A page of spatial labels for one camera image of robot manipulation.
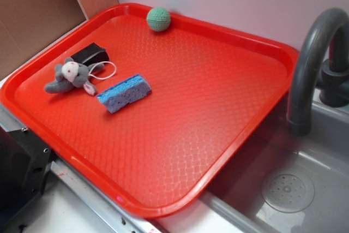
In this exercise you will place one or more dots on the gray plush animal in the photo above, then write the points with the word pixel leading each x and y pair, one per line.
pixel 72 75

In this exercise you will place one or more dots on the blue sponge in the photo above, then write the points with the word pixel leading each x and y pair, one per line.
pixel 124 93

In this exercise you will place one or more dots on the red plastic tray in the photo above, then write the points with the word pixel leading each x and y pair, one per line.
pixel 211 87

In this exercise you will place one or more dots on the green textured ball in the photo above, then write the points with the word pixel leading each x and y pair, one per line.
pixel 158 19

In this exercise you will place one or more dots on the black rectangular block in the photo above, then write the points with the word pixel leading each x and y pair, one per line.
pixel 91 54

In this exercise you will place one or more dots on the gray plastic sink basin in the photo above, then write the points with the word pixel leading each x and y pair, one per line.
pixel 277 182

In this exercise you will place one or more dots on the gray toy faucet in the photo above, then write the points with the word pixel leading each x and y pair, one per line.
pixel 323 64

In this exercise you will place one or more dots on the brown cardboard panel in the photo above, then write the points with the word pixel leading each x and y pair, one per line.
pixel 30 26

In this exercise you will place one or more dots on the aluminium rail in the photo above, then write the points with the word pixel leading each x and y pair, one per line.
pixel 71 204

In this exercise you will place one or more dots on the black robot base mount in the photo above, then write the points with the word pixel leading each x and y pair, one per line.
pixel 25 163

